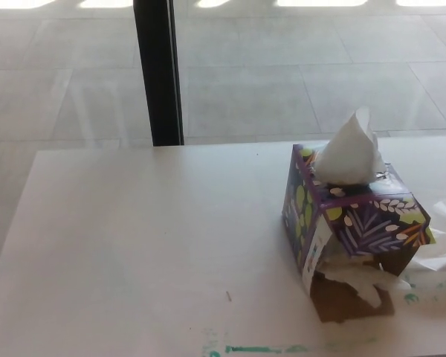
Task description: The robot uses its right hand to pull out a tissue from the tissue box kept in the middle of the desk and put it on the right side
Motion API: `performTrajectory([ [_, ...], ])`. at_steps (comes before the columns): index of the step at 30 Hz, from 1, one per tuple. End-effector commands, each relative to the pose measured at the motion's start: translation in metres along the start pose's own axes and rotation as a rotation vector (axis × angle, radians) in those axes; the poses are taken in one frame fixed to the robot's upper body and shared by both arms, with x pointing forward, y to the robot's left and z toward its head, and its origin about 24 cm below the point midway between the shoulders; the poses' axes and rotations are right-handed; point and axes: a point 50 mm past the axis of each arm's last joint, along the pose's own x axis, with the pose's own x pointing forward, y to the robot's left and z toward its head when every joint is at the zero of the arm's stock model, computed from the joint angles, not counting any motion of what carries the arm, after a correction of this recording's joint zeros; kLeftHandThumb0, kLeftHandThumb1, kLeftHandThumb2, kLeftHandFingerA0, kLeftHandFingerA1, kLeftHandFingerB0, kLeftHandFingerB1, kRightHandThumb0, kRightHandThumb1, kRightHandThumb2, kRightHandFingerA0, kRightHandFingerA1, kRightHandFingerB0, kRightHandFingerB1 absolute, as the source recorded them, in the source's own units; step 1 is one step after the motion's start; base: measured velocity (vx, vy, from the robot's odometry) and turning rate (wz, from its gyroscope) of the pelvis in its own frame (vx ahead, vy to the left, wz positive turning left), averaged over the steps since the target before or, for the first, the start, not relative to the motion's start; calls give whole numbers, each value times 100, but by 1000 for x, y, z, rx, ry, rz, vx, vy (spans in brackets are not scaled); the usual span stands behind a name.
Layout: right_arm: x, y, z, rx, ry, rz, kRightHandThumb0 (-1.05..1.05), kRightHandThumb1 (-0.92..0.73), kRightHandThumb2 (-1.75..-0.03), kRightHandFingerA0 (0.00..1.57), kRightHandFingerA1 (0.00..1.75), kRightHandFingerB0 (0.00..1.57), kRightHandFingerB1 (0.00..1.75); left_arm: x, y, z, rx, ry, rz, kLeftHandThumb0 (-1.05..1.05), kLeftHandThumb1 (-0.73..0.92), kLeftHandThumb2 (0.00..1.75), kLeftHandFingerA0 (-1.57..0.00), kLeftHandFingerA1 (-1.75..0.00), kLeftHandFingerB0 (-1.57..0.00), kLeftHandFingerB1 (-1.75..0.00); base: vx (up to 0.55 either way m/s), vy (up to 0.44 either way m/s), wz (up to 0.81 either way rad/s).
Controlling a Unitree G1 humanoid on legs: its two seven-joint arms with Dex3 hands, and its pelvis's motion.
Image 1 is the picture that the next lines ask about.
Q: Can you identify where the white tissue peak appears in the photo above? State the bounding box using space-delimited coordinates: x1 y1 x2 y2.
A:
314 106 386 186

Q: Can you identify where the purple floral tissue box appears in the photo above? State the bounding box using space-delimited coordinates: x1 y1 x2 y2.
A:
281 143 436 324

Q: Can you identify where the crumpled white tissues bunch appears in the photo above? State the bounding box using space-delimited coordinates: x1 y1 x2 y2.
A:
314 252 412 309

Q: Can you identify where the black window frame post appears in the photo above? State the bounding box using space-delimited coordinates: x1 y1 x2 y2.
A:
132 0 185 147

